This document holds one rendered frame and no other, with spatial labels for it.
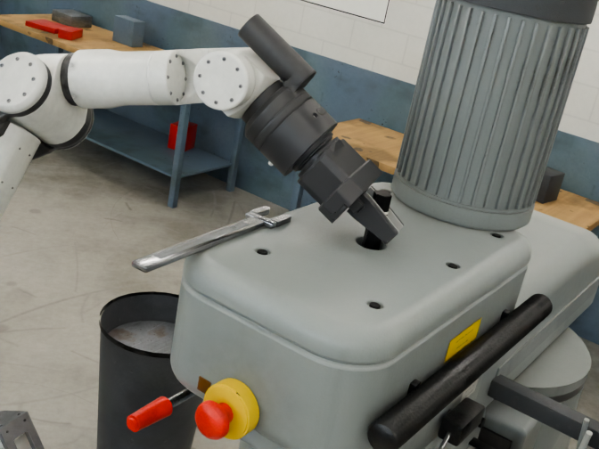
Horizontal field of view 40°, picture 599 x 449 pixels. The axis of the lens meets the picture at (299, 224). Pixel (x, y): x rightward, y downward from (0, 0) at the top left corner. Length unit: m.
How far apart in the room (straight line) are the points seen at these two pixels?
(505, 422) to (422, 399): 0.57
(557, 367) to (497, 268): 0.56
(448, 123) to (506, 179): 0.10
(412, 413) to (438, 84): 0.45
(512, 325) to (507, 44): 0.35
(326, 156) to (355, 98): 4.95
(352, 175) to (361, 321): 0.20
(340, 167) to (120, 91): 0.28
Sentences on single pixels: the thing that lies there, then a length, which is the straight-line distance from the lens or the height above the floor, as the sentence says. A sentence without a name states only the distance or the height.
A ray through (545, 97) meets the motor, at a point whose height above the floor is 2.07.
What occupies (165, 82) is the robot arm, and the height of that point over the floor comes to 2.02.
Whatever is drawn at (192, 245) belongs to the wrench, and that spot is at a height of 1.90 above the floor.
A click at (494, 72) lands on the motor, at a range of 1.06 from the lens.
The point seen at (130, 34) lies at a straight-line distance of 6.76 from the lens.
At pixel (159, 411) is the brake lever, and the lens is 0.95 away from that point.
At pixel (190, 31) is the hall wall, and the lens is 6.76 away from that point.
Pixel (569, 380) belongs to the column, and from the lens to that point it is 1.54.
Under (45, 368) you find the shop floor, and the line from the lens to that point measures 4.10.
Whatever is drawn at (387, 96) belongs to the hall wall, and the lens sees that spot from 5.75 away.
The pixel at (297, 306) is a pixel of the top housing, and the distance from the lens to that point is 0.81.
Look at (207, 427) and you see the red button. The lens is 0.84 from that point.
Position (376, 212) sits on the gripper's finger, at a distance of 0.95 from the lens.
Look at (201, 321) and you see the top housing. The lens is 0.87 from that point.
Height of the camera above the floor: 2.26
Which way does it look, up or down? 22 degrees down
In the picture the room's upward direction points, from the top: 11 degrees clockwise
